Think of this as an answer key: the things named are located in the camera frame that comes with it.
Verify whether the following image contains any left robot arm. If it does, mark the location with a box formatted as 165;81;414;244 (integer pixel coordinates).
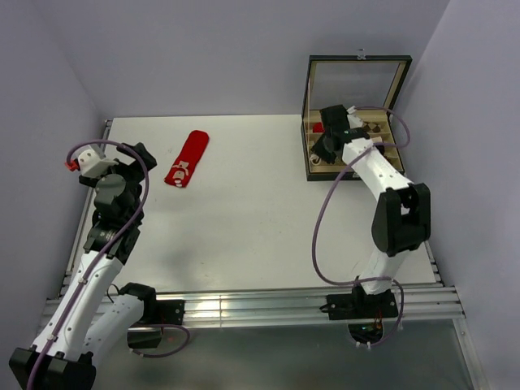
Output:
9;140;157;389

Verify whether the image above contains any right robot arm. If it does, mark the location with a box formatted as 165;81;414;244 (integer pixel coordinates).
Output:
311;105;431;317

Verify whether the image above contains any rolled red sock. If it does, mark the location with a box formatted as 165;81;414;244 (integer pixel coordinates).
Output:
312;122;324;133

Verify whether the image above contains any rolled checkered sock upper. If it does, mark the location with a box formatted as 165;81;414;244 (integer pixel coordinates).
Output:
363;123;382;133

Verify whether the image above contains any rolled checkered sock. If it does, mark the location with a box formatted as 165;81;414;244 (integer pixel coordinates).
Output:
385;156;398;170
363;123;382;133

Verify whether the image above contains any black compartment storage box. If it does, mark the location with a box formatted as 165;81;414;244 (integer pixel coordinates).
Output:
301;54;413;181

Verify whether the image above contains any rolled checkered sock lower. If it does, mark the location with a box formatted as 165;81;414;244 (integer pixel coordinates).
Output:
385;156;398;170

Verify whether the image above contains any red sock white pattern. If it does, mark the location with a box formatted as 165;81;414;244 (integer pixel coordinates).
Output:
163;130;210;188

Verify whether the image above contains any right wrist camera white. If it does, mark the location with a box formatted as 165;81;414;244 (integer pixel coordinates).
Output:
346;106;364;128

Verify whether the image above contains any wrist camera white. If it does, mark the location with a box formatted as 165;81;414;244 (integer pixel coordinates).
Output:
346;106;364;128
65;145;118;179

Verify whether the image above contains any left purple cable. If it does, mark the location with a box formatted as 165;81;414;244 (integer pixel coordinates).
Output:
26;140;192;390

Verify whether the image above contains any purple cable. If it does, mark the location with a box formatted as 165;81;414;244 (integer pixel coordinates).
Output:
26;140;192;390
311;106;411;347

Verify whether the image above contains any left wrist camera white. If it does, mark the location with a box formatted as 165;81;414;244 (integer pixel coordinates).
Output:
65;145;118;179

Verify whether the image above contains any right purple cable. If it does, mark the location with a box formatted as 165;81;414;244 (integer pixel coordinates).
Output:
311;106;411;347

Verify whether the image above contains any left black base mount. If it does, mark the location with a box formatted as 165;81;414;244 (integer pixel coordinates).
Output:
127;300;185;350

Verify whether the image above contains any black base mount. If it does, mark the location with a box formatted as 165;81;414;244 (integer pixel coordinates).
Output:
127;300;185;350
319;288;399;344

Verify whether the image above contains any aluminium frame rail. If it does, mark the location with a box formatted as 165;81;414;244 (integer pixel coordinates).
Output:
38;286;466;332

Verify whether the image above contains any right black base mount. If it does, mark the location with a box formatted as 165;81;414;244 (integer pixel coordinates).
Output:
319;288;399;344

